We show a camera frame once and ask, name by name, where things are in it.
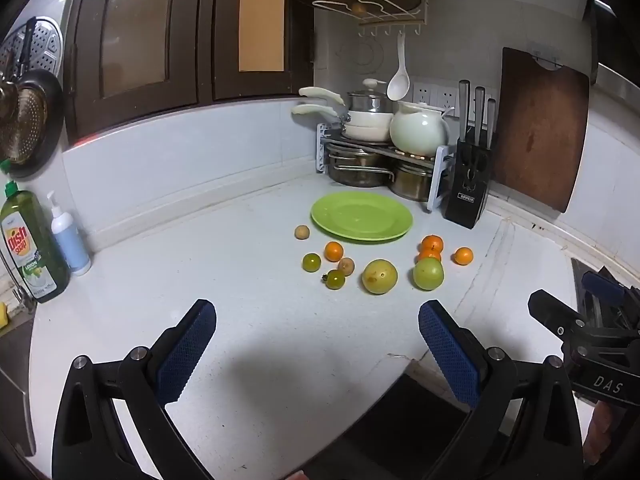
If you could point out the dark brown wall cabinet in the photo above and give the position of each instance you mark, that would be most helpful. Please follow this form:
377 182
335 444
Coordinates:
185 60

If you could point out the white pump bottle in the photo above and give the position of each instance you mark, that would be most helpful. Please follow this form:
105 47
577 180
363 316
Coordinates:
70 245

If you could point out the small brown longan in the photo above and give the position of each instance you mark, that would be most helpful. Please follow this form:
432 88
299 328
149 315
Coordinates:
301 232
346 265

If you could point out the large yellow-green fruit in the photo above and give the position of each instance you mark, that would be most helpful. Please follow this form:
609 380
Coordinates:
380 276

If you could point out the orange mandarin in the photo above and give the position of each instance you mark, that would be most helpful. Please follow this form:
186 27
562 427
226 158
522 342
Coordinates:
424 255
432 243
463 255
333 251

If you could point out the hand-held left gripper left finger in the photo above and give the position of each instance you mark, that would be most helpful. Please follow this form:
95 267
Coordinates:
187 350

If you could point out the black scissors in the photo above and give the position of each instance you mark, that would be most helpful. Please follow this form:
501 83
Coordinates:
475 162

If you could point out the green plate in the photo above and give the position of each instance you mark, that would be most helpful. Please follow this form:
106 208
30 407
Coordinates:
360 217

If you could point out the copper mesh strainer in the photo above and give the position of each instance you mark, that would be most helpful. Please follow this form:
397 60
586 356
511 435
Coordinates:
20 125

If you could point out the black knife block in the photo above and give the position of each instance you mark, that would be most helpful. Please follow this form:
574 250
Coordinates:
465 200

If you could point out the large green fruit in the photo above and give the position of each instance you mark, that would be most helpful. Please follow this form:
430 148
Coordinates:
428 273

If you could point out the yellow sponge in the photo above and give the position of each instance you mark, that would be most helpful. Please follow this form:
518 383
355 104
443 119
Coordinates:
3 316

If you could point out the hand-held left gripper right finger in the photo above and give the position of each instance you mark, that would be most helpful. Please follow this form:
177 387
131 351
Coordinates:
450 355

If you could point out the steel stockpot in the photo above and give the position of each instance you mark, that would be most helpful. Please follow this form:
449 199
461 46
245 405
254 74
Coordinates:
410 182

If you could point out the perforated metal steamer plate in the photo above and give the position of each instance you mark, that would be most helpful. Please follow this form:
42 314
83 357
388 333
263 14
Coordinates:
47 42

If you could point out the steel sink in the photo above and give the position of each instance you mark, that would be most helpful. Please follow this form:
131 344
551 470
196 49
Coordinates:
15 390

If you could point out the black frying pan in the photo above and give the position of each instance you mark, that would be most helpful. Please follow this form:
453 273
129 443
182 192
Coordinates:
50 110

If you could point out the green dish soap bottle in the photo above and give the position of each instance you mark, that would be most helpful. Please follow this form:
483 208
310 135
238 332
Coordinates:
30 250

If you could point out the white ceramic pot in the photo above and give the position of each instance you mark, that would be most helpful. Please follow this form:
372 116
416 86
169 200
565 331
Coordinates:
417 130

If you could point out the steel range hood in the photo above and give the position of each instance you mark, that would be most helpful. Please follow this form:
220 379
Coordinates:
617 50

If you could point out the brown wooden cutting board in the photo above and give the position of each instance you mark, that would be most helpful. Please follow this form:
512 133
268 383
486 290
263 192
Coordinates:
540 130

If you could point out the cream saucepan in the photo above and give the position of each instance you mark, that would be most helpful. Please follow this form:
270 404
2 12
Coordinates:
365 133
367 118

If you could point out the person's right hand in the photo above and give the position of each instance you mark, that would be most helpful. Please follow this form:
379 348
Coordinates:
596 435

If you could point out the white and grey pot rack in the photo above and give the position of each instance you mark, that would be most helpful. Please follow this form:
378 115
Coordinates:
440 180

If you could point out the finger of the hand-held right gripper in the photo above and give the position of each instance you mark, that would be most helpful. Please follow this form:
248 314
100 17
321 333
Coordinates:
602 285
550 310

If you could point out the small green tomato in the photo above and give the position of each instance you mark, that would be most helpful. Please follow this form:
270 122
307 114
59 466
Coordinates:
335 280
311 262

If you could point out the wooden bead trivet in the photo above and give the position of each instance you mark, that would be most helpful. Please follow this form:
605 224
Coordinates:
407 154

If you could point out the white ladle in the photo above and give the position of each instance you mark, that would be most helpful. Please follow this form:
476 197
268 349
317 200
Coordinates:
398 87

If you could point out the steel pot with glass lid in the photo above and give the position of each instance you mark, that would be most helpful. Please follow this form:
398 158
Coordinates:
367 100

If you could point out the white wall socket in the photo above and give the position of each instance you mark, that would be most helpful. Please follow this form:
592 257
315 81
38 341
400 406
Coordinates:
423 94
447 96

